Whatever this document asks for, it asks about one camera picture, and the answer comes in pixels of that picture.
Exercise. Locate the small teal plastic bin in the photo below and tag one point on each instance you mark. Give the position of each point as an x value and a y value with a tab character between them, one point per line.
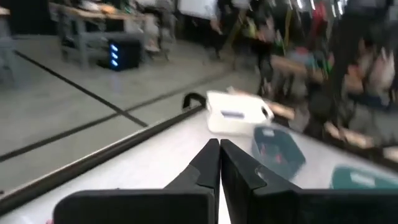
289	155

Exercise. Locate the red crayon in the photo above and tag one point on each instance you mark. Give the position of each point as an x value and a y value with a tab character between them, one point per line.
263	150
278	158

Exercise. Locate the large teal plastic bin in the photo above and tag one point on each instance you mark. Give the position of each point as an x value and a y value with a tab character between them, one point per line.
345	179

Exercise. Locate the black computer with blue lights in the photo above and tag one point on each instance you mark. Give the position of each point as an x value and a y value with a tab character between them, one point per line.
124	54

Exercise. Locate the person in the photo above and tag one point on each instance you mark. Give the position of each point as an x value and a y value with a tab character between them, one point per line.
199	12

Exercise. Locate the grey desk with wooden top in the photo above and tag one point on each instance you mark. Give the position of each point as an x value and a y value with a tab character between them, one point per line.
84	34

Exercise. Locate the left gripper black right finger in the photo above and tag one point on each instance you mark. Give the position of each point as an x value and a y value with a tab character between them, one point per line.
255	202

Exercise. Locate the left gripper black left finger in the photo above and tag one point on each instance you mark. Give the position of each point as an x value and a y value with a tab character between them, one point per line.
186	205

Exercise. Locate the black metal table frame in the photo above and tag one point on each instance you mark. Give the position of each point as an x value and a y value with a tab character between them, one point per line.
93	160

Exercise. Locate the white plastic bin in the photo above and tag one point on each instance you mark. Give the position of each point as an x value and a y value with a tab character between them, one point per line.
236	102

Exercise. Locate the blue crayon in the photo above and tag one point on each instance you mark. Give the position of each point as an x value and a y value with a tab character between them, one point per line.
232	114

